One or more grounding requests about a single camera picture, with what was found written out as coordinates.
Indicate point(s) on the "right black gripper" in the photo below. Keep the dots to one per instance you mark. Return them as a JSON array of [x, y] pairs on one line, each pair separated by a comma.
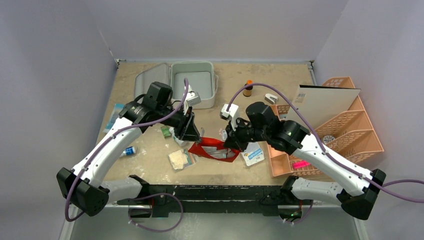
[[237, 131]]

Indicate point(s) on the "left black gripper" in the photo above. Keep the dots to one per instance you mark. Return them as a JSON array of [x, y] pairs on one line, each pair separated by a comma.
[[186, 129]]

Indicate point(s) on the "red first aid pouch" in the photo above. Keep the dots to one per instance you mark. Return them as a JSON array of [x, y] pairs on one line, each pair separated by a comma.
[[214, 149]]

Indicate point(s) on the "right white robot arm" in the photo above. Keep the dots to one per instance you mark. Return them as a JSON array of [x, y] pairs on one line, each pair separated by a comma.
[[354, 188]]

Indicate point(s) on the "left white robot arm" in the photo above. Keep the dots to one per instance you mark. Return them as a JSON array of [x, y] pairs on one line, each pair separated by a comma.
[[83, 185]]

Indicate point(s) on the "small green medicine box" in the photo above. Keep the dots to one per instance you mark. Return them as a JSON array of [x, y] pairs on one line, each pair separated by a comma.
[[166, 132]]

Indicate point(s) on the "white plastic bottle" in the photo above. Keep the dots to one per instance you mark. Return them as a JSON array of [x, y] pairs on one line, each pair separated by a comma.
[[181, 143]]

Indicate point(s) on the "beige gauze in bag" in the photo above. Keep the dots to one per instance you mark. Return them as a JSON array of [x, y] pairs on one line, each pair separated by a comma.
[[181, 159]]

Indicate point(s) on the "blue white mask packet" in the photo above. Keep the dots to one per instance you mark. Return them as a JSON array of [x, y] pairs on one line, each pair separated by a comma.
[[253, 154]]

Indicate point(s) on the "brown bottle orange cap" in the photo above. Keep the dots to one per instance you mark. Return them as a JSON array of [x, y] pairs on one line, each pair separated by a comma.
[[247, 92]]

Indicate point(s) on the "small white pad packet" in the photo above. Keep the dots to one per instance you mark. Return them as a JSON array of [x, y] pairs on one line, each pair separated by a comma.
[[223, 134]]

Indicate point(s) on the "orange compartment tray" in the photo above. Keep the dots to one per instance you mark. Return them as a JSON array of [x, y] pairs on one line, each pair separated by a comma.
[[280, 162]]

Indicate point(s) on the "pink highlighter marker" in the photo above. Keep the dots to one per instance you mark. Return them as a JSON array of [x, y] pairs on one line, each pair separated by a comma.
[[300, 164]]

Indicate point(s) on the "grey open storage case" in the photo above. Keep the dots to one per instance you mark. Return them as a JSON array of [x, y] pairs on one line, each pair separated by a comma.
[[200, 75]]

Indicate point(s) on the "white board folder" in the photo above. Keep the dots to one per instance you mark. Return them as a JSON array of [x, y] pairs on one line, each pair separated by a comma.
[[319, 104]]

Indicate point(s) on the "blue white ointment tube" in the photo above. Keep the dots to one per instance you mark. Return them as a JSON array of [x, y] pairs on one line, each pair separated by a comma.
[[129, 151]]

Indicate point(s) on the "orange plastic file rack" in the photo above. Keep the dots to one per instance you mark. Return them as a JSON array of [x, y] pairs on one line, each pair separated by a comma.
[[355, 138]]

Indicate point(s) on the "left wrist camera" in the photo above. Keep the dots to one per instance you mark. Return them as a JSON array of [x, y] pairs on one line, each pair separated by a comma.
[[191, 100]]

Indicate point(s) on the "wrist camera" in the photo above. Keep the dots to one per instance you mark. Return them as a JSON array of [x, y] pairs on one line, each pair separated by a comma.
[[191, 100], [230, 112]]

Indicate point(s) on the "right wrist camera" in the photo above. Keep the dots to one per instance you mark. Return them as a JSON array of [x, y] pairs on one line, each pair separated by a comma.
[[230, 112]]

